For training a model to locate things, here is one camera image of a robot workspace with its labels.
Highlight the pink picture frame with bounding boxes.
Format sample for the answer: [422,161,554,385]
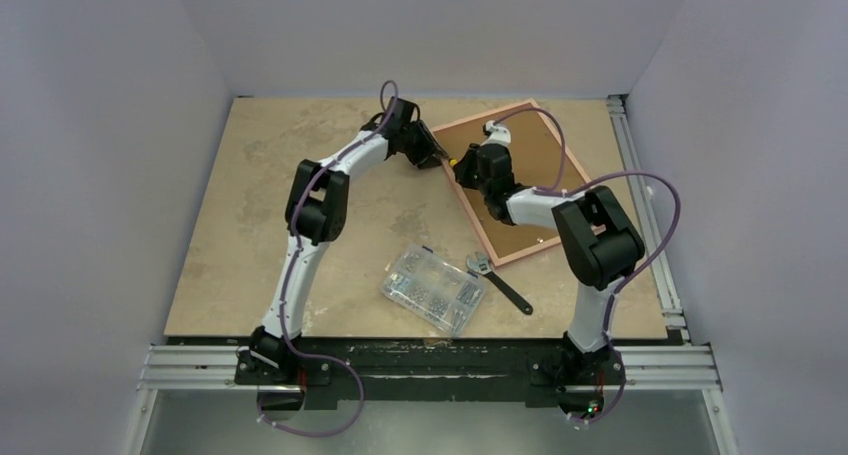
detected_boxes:
[433,98,612,267]

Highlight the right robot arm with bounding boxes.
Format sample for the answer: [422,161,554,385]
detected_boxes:
[450,144,645,382]

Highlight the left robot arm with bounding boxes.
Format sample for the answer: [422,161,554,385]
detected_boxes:
[248,97,446,384]

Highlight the clear screw organizer box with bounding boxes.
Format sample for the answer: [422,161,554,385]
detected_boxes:
[380,245,486,338]

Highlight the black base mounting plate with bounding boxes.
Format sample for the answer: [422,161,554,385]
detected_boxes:
[143,337,705,414]

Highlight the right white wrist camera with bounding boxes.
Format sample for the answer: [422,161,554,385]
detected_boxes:
[481,120,512,147]

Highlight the adjustable wrench black handle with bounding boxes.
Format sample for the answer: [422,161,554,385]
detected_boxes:
[466,252,534,315]

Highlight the aluminium rail right side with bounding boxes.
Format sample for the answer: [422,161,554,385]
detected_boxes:
[606,95,687,332]

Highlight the aluminium rail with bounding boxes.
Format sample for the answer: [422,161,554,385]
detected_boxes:
[606,95,687,332]
[138,339,720,391]

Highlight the aluminium rail front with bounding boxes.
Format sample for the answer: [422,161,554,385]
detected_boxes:
[138,339,720,391]

